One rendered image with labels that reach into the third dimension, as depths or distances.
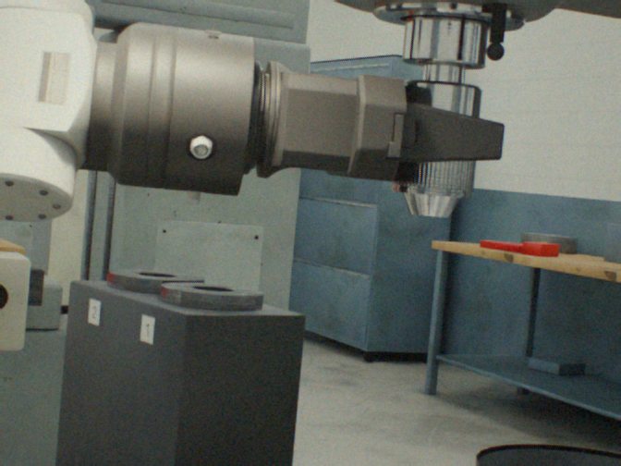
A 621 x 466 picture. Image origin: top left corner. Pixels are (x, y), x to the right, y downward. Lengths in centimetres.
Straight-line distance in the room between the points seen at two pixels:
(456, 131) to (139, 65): 17
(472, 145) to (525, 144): 714
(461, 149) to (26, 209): 24
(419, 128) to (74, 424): 60
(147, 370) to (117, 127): 43
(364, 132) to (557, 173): 690
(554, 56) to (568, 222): 104
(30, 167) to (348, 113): 17
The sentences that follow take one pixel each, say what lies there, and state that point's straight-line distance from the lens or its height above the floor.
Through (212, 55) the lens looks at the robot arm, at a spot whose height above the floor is 127.
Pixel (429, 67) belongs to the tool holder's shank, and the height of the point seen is 128.
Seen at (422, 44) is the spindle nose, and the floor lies 129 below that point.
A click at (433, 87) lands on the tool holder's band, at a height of 127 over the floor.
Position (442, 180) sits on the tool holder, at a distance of 68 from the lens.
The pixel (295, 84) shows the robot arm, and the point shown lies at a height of 126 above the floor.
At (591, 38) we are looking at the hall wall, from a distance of 743.
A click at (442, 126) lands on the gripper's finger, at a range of 67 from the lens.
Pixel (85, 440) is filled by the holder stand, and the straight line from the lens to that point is 115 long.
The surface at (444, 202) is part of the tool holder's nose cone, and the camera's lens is 69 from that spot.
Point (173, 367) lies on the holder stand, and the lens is 100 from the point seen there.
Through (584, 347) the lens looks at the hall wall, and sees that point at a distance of 724.
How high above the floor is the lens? 121
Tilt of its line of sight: 3 degrees down
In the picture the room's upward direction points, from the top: 5 degrees clockwise
